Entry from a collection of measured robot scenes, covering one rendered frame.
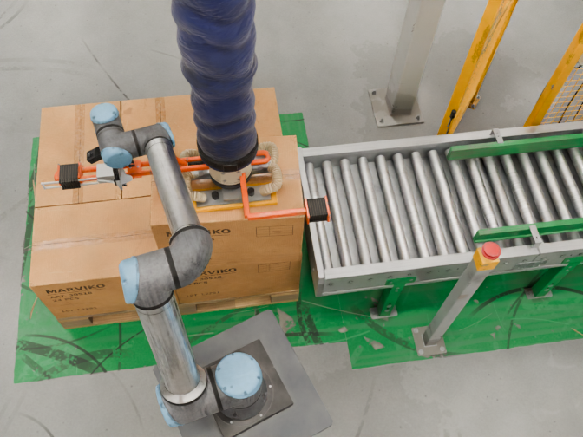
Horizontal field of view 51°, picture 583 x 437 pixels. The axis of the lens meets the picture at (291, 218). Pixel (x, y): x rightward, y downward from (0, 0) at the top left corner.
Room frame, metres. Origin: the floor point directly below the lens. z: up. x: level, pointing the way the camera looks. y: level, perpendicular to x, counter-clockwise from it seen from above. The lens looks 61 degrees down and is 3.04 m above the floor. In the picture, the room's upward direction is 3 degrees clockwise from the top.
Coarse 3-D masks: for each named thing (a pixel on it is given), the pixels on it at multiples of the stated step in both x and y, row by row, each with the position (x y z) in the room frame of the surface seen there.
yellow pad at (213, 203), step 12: (216, 192) 1.25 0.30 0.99; (252, 192) 1.26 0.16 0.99; (276, 192) 1.29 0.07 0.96; (204, 204) 1.21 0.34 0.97; (216, 204) 1.22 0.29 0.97; (228, 204) 1.22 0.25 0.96; (240, 204) 1.23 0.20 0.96; (252, 204) 1.23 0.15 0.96; (264, 204) 1.23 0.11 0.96; (276, 204) 1.24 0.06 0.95
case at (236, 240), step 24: (192, 144) 1.51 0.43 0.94; (288, 144) 1.54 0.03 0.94; (288, 168) 1.42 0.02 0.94; (288, 192) 1.30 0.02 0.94; (216, 216) 1.18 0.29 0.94; (240, 216) 1.18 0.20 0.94; (168, 240) 1.13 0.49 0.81; (216, 240) 1.15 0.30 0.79; (240, 240) 1.16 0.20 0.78; (264, 240) 1.18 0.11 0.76; (288, 240) 1.19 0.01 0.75; (216, 264) 1.15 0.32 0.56
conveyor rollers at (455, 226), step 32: (384, 160) 1.77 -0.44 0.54; (416, 160) 1.78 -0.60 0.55; (448, 160) 1.80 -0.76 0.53; (544, 160) 1.82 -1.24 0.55; (576, 160) 1.84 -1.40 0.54; (352, 192) 1.57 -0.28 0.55; (384, 192) 1.59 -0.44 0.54; (448, 192) 1.60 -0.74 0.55; (480, 192) 1.61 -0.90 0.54; (576, 192) 1.64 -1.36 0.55; (320, 224) 1.39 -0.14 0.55; (352, 224) 1.41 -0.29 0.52; (416, 224) 1.42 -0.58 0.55; (512, 224) 1.45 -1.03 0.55; (384, 256) 1.24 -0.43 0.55
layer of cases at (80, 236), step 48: (48, 144) 1.75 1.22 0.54; (96, 144) 1.77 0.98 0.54; (48, 192) 1.47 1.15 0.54; (96, 192) 1.49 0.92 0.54; (144, 192) 1.50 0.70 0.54; (48, 240) 1.23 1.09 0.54; (96, 240) 1.24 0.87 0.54; (144, 240) 1.25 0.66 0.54; (48, 288) 1.01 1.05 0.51; (96, 288) 1.05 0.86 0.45; (192, 288) 1.13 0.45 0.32; (240, 288) 1.17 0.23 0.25; (288, 288) 1.22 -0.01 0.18
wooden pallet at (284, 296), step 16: (192, 304) 1.12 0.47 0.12; (208, 304) 1.17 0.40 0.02; (224, 304) 1.17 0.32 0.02; (240, 304) 1.18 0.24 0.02; (256, 304) 1.18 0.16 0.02; (64, 320) 1.00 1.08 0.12; (80, 320) 1.02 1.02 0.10; (96, 320) 1.05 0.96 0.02; (112, 320) 1.05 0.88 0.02; (128, 320) 1.06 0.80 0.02
